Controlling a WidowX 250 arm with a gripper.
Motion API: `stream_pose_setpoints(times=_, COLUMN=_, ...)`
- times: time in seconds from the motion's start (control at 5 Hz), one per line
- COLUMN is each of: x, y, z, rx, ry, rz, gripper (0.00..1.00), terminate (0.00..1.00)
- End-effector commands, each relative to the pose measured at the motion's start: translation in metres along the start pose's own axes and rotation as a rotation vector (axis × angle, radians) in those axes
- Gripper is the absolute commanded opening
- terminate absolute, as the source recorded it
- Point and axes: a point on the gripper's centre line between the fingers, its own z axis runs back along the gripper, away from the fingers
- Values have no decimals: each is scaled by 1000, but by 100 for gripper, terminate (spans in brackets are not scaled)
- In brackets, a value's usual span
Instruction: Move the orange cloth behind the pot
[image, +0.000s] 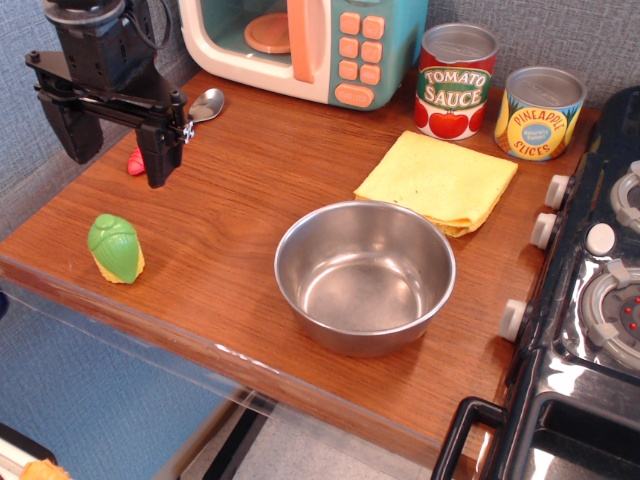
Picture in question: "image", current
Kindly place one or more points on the grey rear stove burner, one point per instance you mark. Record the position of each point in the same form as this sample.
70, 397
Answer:
625, 213

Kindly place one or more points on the yellow orange cloth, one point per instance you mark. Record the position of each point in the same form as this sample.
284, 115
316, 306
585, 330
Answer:
453, 187

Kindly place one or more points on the silver metal spoon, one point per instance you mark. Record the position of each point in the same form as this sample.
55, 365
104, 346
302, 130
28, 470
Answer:
207, 106

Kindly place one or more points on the pineapple slices can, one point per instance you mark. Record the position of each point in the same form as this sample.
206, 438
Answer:
539, 111

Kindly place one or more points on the orange microwave turntable plate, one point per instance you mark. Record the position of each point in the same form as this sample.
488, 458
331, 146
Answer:
269, 33

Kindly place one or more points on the grey stove knob bottom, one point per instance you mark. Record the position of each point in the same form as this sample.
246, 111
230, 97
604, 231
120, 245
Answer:
512, 318

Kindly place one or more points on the grey stove knob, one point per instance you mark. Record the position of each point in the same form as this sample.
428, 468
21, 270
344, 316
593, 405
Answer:
542, 230
512, 318
556, 191

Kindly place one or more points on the grey stove burner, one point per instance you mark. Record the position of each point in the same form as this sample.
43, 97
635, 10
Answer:
610, 312
625, 213

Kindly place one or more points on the grey front stove burner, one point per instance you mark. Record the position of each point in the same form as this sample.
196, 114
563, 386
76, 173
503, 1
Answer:
610, 312

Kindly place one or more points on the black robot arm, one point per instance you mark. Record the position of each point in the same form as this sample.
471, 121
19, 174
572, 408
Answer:
97, 11

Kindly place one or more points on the orange fuzzy object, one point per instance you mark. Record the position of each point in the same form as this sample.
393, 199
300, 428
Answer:
44, 470

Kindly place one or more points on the white round stove button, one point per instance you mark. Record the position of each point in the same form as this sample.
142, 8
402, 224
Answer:
600, 239

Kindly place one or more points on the green yellow toy corn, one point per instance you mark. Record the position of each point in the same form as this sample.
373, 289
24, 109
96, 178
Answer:
115, 248

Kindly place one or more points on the red toy food piece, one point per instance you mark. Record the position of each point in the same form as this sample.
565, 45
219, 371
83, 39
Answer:
135, 163

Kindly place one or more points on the grey stove knob middle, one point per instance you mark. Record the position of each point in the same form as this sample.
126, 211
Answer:
542, 230

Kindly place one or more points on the tomato sauce can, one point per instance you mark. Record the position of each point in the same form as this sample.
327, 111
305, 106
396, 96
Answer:
455, 73

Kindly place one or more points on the black oven door handle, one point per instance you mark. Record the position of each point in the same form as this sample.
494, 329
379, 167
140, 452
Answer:
470, 411

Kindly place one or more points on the grey stove knob top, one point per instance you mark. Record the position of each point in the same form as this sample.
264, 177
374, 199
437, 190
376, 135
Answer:
556, 191

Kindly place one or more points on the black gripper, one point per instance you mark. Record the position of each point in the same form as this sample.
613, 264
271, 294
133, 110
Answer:
106, 71

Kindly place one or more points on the toy microwave oven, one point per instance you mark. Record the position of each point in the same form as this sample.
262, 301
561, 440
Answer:
350, 54

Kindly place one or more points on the stainless steel pot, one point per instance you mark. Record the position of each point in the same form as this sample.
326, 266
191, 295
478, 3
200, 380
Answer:
364, 278

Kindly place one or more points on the black toy stove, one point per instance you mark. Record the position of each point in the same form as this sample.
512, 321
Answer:
572, 411

